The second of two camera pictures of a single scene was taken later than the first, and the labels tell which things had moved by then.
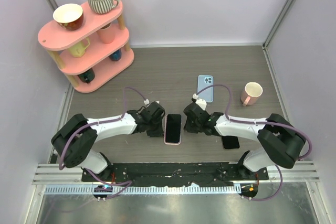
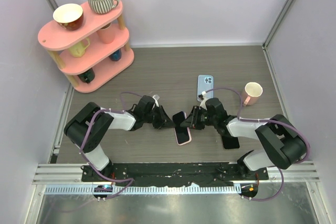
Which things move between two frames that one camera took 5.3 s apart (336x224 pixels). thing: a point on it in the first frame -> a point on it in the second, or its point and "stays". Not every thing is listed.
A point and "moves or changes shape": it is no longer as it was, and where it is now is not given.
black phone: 173,128 moves or changes shape
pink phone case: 167,142 -> 189,136
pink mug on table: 251,94 stays
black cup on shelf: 87,76 stays
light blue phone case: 203,81 stays
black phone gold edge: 230,142 stays
